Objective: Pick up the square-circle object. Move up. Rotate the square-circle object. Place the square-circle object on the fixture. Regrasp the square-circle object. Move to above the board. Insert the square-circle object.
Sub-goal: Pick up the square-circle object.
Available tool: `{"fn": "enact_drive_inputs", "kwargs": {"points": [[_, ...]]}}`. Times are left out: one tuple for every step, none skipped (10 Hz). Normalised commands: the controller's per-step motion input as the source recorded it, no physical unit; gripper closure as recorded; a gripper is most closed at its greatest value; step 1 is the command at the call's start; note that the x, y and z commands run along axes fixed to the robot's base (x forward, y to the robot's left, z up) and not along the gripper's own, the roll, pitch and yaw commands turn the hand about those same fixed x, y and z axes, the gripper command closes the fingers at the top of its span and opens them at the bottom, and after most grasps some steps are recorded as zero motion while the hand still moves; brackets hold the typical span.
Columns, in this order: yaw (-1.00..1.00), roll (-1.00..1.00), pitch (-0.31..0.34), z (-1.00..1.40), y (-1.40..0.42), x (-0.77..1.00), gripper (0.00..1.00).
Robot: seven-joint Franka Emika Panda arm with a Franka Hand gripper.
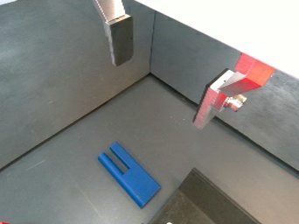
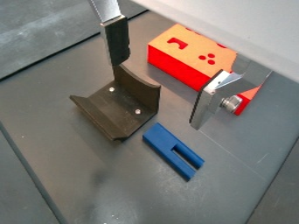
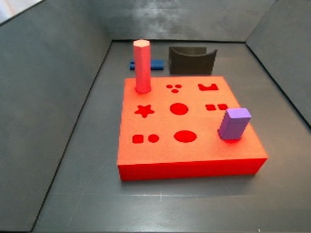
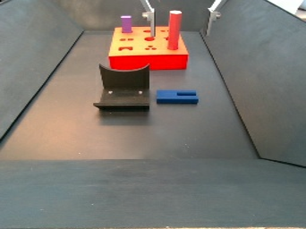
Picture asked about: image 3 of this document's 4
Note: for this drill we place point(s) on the blue square-circle forked object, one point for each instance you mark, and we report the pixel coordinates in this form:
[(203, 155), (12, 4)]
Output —
[(153, 64)]

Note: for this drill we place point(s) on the red hexagonal peg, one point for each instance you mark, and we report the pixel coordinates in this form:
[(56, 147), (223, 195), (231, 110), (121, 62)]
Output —
[(141, 57)]

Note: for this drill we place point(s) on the black curved holder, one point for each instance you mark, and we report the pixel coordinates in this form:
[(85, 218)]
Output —
[(191, 60)]

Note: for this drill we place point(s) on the red fixture board with holes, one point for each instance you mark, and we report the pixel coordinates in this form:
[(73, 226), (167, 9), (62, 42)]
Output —
[(168, 137)]

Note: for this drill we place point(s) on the purple rectangular peg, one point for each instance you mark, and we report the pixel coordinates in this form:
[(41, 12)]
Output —
[(235, 120)]

